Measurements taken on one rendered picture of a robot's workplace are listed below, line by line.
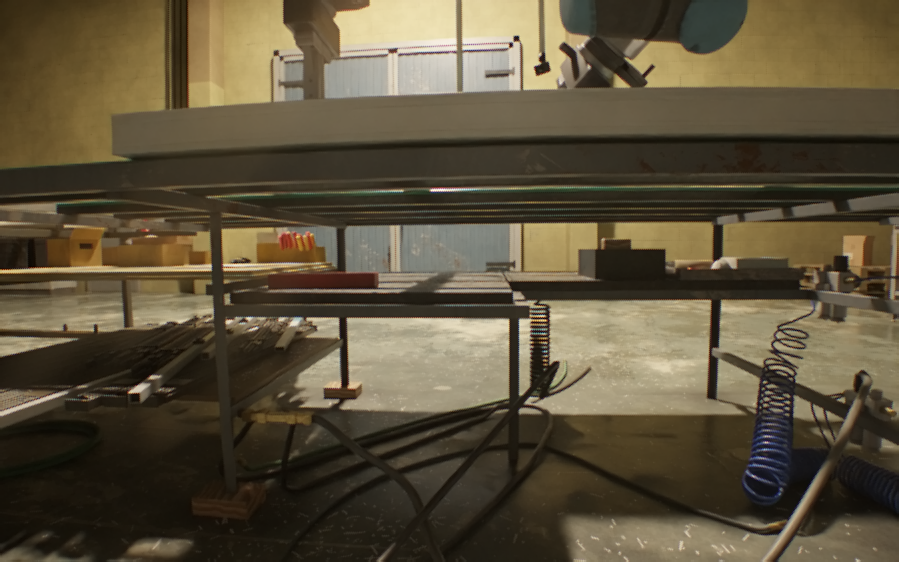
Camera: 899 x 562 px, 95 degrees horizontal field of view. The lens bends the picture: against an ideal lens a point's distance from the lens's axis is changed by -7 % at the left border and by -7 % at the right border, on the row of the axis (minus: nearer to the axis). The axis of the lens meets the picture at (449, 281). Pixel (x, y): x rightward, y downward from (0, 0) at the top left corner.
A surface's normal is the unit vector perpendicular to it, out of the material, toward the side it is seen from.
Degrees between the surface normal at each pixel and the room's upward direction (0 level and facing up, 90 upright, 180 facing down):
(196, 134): 90
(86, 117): 90
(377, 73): 90
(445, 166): 90
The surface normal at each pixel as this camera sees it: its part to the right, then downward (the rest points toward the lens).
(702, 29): 0.15, 0.75
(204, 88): -0.09, 0.07
